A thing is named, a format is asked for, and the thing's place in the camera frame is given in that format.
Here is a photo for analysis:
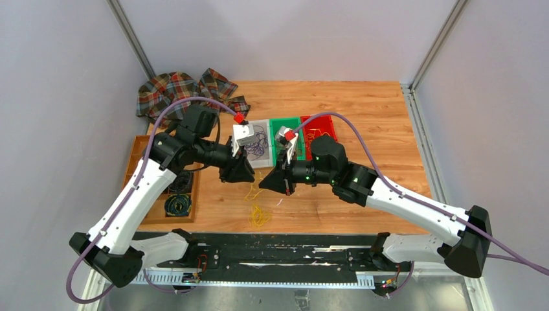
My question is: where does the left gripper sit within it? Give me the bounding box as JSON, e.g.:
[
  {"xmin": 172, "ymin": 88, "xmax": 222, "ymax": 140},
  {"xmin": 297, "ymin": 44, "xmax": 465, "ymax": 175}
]
[{"xmin": 196, "ymin": 138, "xmax": 256, "ymax": 183}]

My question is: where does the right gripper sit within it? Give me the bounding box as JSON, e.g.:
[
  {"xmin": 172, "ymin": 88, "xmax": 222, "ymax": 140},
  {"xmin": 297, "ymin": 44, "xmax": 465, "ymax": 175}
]
[{"xmin": 259, "ymin": 148, "xmax": 334, "ymax": 196}]

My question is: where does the yellow thin cable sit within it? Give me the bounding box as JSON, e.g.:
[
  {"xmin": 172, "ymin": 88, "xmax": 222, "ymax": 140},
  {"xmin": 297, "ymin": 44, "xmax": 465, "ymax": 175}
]
[
  {"xmin": 243, "ymin": 169, "xmax": 265, "ymax": 203},
  {"xmin": 249, "ymin": 203, "xmax": 273, "ymax": 228}
]

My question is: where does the dark purple thin cable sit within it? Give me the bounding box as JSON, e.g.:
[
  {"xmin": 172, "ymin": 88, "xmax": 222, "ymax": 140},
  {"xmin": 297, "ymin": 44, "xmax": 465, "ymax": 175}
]
[{"xmin": 244, "ymin": 126, "xmax": 271, "ymax": 161}]

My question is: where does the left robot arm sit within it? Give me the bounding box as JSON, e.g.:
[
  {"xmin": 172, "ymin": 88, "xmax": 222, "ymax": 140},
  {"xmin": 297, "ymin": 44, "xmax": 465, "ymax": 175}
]
[{"xmin": 69, "ymin": 105, "xmax": 255, "ymax": 288}]

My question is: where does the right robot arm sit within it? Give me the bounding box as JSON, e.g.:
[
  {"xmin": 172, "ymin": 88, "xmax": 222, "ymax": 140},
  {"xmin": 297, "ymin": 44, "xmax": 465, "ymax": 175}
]
[{"xmin": 259, "ymin": 135, "xmax": 492, "ymax": 278}]

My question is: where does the white plastic bin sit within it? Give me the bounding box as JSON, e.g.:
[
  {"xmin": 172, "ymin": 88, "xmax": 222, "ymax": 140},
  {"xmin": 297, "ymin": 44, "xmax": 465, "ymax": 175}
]
[{"xmin": 243, "ymin": 119, "xmax": 274, "ymax": 168}]

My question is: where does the green plastic bin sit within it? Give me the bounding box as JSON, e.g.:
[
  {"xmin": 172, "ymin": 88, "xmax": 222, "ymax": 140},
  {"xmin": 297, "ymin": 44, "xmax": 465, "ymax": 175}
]
[{"xmin": 268, "ymin": 117, "xmax": 307, "ymax": 166}]

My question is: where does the wooden compartment tray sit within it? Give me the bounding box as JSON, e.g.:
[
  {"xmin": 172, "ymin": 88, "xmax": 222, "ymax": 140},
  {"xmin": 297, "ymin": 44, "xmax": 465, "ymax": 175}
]
[{"xmin": 122, "ymin": 135, "xmax": 200, "ymax": 225}]

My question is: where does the red plastic bin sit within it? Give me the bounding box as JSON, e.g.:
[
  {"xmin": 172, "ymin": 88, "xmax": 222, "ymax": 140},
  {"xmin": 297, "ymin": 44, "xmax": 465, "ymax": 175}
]
[{"xmin": 302, "ymin": 115, "xmax": 338, "ymax": 147}]

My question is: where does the plaid cloth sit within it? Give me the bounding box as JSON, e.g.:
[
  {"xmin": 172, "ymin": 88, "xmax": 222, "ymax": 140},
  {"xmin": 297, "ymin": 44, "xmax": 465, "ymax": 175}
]
[{"xmin": 135, "ymin": 68, "xmax": 251, "ymax": 124}]

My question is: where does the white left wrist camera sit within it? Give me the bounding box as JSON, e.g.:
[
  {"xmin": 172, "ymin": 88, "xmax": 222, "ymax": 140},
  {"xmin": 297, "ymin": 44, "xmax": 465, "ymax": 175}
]
[{"xmin": 231, "ymin": 124, "xmax": 257, "ymax": 157}]

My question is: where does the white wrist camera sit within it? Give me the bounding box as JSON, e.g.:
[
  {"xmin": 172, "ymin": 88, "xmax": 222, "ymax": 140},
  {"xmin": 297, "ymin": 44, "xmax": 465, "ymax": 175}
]
[
  {"xmin": 231, "ymin": 124, "xmax": 257, "ymax": 157},
  {"xmin": 274, "ymin": 126, "xmax": 298, "ymax": 165}
]

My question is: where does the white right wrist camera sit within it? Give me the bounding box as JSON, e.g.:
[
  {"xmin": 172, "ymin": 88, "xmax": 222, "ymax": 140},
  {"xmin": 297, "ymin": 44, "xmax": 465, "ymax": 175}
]
[{"xmin": 274, "ymin": 126, "xmax": 298, "ymax": 165}]

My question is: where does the coiled cable bundle middle right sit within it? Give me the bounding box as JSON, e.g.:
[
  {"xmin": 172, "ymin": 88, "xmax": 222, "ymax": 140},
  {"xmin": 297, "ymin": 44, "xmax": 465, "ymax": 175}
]
[{"xmin": 168, "ymin": 171, "xmax": 194, "ymax": 194}]

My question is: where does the coiled cable bundle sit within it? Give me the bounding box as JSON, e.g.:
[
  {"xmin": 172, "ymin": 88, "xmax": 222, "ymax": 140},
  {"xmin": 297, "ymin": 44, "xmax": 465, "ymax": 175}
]
[
  {"xmin": 164, "ymin": 194, "xmax": 192, "ymax": 217},
  {"xmin": 168, "ymin": 171, "xmax": 194, "ymax": 194}
]

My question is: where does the coiled cable bundle front right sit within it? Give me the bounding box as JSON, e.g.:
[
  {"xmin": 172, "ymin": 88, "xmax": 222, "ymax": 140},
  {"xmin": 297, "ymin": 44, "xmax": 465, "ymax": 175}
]
[{"xmin": 164, "ymin": 194, "xmax": 192, "ymax": 217}]

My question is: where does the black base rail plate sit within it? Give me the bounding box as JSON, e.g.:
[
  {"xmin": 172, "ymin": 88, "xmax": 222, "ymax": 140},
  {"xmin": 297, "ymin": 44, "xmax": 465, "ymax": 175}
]
[{"xmin": 152, "ymin": 232, "xmax": 412, "ymax": 286}]

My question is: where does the right aluminium table rail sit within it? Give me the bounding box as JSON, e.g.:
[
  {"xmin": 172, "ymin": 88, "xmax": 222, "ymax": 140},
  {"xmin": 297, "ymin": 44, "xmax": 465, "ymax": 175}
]
[{"xmin": 400, "ymin": 84, "xmax": 449, "ymax": 209}]

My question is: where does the left aluminium frame post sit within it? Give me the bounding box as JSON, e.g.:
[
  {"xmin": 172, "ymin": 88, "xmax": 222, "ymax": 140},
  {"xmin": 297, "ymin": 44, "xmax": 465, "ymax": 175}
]
[{"xmin": 106, "ymin": 0, "xmax": 156, "ymax": 79}]

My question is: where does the aluminium frame post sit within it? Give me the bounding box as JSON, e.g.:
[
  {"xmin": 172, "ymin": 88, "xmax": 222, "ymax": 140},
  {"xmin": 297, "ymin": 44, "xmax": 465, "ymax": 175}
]
[
  {"xmin": 409, "ymin": 0, "xmax": 469, "ymax": 92},
  {"xmin": 106, "ymin": 0, "xmax": 156, "ymax": 79}
]

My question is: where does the right aluminium frame post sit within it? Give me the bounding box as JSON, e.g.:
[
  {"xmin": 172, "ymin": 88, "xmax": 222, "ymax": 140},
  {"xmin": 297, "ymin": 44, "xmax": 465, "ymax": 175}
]
[{"xmin": 409, "ymin": 0, "xmax": 469, "ymax": 92}]

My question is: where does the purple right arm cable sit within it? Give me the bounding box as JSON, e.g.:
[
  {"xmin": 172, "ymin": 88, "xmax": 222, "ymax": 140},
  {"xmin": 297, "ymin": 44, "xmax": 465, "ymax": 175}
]
[{"xmin": 285, "ymin": 112, "xmax": 549, "ymax": 277}]

